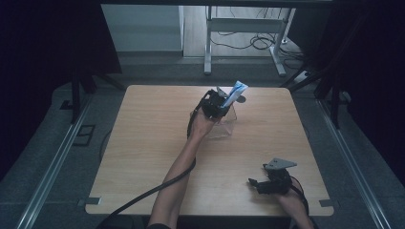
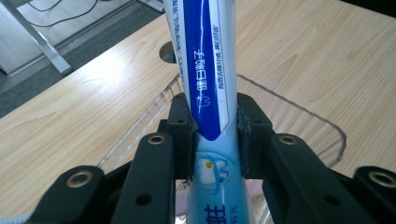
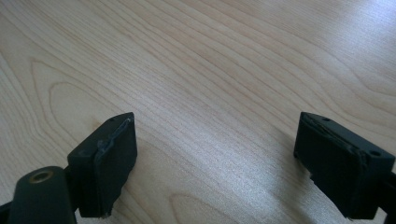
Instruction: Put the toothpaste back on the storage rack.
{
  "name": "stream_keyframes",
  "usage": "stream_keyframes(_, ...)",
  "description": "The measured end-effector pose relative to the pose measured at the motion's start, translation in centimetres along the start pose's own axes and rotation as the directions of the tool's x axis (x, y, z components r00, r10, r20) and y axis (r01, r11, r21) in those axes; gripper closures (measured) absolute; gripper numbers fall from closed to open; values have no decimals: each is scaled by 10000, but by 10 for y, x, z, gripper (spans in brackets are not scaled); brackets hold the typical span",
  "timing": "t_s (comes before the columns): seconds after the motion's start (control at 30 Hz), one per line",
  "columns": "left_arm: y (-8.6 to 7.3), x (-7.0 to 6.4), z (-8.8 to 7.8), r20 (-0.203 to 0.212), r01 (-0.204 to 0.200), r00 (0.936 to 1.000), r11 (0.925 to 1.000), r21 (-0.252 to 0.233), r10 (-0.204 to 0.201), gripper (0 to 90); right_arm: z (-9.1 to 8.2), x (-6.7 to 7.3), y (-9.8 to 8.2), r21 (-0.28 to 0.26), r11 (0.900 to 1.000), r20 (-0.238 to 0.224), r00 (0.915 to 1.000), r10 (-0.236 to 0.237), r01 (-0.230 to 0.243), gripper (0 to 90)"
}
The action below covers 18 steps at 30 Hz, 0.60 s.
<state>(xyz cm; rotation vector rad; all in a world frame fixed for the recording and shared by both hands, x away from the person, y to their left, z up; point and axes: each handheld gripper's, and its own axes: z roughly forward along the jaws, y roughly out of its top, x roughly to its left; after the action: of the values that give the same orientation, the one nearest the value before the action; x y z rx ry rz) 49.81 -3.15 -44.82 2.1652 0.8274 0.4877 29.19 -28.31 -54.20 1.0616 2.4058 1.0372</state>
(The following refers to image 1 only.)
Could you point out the person's left hand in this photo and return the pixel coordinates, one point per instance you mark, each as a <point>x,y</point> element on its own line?
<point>200,124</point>

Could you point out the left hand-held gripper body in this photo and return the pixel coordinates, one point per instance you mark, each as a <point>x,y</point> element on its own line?
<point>212,104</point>

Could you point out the dark curtain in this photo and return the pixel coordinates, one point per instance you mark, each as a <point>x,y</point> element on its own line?
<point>47,47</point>
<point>366,57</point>

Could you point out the black metal stand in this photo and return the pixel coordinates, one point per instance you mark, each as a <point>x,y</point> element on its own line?
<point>79,92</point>
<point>328,86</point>

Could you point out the clear plastic container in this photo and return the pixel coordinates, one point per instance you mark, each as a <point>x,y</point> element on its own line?
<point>224,125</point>

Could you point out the white metal desk frame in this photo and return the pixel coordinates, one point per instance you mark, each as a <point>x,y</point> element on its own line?
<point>243,25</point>

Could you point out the white and blue toothpaste tube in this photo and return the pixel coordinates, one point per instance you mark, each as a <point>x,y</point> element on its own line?
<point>235,93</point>

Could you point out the person's right hand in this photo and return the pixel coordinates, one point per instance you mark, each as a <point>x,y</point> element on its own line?
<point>291,203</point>

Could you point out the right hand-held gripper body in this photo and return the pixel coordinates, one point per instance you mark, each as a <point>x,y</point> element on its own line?
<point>277,178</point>

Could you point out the aluminium floor rail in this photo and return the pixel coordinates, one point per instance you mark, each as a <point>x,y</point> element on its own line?
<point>351,165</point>
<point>51,168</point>

